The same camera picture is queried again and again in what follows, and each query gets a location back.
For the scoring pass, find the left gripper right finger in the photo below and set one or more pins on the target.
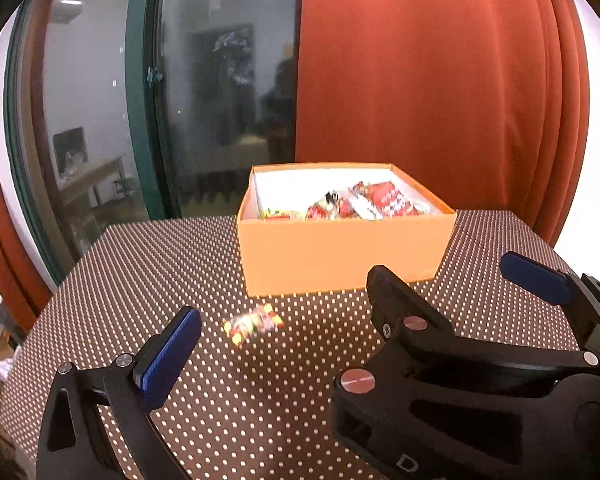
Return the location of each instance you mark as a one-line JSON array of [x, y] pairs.
[[442, 358]]

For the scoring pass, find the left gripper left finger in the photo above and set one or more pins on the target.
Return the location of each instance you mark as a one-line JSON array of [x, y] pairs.
[[73, 442]]

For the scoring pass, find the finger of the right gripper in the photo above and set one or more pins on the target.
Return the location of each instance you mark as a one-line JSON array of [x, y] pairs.
[[578, 296]]

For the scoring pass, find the red spicy strips clear packet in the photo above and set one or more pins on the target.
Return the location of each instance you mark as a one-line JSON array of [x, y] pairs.
[[384, 200]]

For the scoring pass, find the small red yellow candy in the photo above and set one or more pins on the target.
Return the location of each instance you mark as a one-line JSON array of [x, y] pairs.
[[261, 319]]

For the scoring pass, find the yellow cartoon noodle snack packet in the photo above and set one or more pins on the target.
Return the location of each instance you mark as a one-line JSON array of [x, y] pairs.
[[274, 214]]

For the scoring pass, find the red cartoon face snack bag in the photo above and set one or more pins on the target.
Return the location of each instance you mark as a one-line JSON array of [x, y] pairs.
[[343, 205]]

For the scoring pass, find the orange cardboard box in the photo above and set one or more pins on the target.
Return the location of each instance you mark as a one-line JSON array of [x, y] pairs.
[[283, 257]]

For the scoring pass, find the brown polka dot tablecloth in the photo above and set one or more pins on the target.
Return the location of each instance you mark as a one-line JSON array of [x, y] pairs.
[[260, 411]]

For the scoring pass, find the orange curtain right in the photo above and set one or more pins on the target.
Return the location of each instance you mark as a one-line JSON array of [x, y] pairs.
[[485, 102]]

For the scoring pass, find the green framed glass door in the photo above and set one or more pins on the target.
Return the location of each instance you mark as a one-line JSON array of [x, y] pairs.
[[120, 111]]

